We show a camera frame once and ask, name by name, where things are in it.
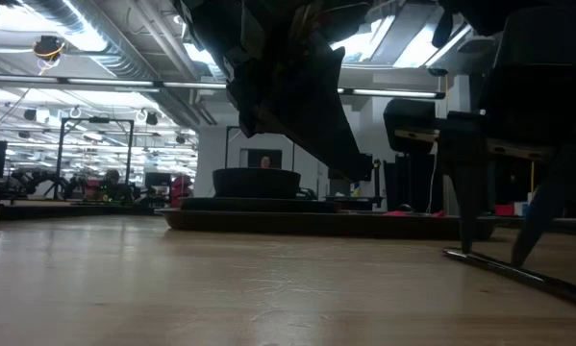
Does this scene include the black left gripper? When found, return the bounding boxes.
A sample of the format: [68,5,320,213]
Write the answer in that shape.
[171,0,373,177]

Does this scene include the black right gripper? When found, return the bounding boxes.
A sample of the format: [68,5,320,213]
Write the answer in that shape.
[383,4,576,268]

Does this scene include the black bowl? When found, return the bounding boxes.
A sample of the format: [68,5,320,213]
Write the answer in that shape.
[212,167,303,200]

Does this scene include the silver metal knife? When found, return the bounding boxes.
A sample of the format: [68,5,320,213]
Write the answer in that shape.
[442,247,576,311]

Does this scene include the red cloth napkin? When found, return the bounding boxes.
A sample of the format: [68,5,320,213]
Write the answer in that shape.
[382,209,446,218]

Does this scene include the brown plastic tray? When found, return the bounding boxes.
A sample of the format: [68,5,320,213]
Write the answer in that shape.
[155,207,499,241]

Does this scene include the black curtain panels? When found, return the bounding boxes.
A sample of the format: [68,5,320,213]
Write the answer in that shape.
[383,152,445,215]

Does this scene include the black equipment table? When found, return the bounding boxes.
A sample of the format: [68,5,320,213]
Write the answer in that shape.
[324,193,386,211]

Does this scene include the red chair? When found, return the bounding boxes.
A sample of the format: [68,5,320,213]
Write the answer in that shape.
[170,173,194,209]

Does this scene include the black camera rig frame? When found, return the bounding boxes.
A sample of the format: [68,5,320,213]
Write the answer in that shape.
[59,116,136,201]

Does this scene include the grey spiral ventilation duct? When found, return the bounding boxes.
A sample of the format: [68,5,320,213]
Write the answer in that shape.
[8,0,202,129]

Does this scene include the black table frame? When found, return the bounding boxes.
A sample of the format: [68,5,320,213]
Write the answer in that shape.
[0,200,576,231]

